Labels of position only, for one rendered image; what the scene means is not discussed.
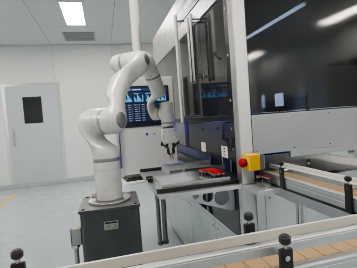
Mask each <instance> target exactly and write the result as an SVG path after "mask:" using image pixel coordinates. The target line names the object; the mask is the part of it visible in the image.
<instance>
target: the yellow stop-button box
mask: <svg viewBox="0 0 357 268"><path fill-rule="evenodd" d="M242 158H244V159H245V161H246V166H245V167H243V169H244V170H247V171H258V170H264V169H265V167H264V154H262V153H256V152H255V153H246V154H242Z"/></svg>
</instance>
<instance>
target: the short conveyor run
mask: <svg viewBox="0 0 357 268"><path fill-rule="evenodd" d="M306 162H307V164H306V166H307V167H303V166H299V165H294V164H289V163H284V162H279V163H278V165H276V164H271V163H269V164H268V165H269V168H273V169H277V170H276V171H264V172H263V174H264V175H267V176H270V179H271V185H272V186H275V187H277V188H280V192H279V193H275V195H277V196H280V197H283V198H285V199H288V200H290V201H292V202H295V203H297V204H300V205H302V206H305V207H307V208H309V209H312V210H314V211H316V212H319V213H321V214H324V215H326V216H329V217H332V218H336V217H342V216H348V215H353V214H357V178H354V177H351V176H348V175H347V176H345V175H341V174H336V173H331V172H326V171H322V170H316V169H312V167H311V164H310V162H311V159H310V158H307V159H306Z"/></svg>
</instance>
